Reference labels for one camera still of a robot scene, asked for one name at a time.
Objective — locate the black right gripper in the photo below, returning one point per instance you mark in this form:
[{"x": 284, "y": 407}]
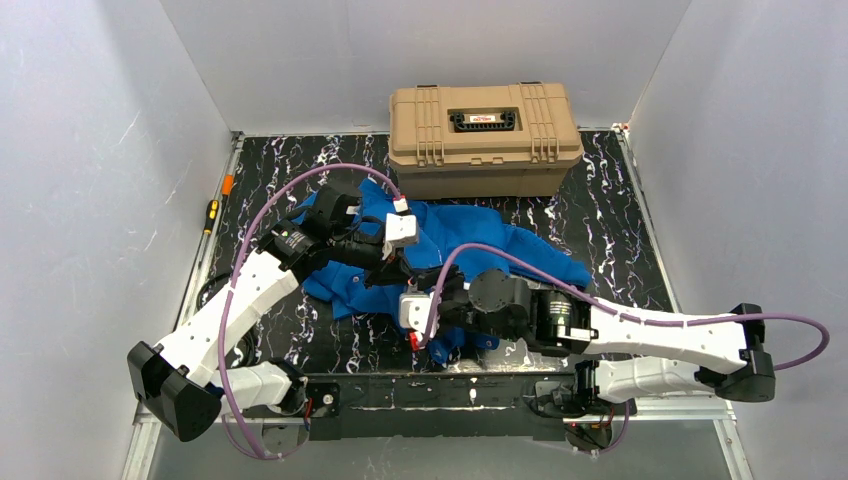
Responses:
[{"x": 436, "y": 312}]

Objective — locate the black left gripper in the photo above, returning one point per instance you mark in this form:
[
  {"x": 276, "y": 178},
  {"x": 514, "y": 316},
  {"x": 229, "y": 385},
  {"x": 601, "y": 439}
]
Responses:
[{"x": 395, "y": 266}]

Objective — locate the blue zip jacket white lining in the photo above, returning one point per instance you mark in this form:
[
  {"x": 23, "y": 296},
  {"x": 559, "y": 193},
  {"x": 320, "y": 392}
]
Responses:
[{"x": 444, "y": 227}]

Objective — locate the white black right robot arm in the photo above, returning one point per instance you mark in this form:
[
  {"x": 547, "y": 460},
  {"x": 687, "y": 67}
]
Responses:
[{"x": 630, "y": 352}]

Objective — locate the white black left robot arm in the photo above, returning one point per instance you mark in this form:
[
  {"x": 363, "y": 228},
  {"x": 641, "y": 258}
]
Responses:
[{"x": 184, "y": 379}]

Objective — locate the tan plastic toolbox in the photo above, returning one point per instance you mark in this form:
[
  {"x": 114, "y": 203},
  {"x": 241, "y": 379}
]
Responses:
[{"x": 516, "y": 140}]

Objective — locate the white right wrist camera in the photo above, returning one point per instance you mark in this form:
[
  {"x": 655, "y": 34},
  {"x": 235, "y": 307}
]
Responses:
[{"x": 414, "y": 309}]

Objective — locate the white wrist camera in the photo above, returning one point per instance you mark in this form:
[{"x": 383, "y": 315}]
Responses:
[
  {"x": 401, "y": 231},
  {"x": 414, "y": 309}
]

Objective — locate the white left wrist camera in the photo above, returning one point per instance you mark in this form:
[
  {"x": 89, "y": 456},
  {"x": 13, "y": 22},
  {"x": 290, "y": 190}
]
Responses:
[{"x": 401, "y": 231}]

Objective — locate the orange handled screwdriver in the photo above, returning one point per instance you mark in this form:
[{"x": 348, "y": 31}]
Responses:
[{"x": 227, "y": 185}]

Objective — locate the yellow black handled screwdriver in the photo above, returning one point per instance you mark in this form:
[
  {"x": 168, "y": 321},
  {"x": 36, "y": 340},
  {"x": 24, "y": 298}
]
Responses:
[{"x": 210, "y": 217}]

